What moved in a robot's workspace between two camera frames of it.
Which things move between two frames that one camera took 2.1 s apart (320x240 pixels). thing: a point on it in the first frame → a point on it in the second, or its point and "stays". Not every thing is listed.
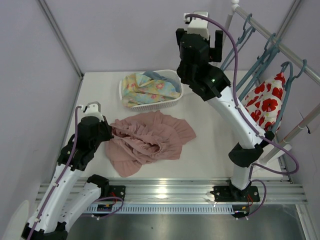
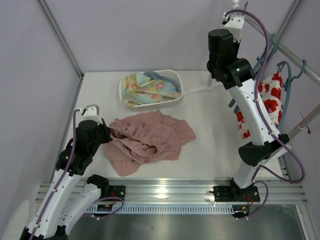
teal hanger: (246, 34) → (245, 6)
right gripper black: (218, 40) → (219, 40)
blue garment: (153, 75) stays
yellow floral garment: (137, 89) stays
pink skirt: (143, 138) stays
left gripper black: (105, 130) stays
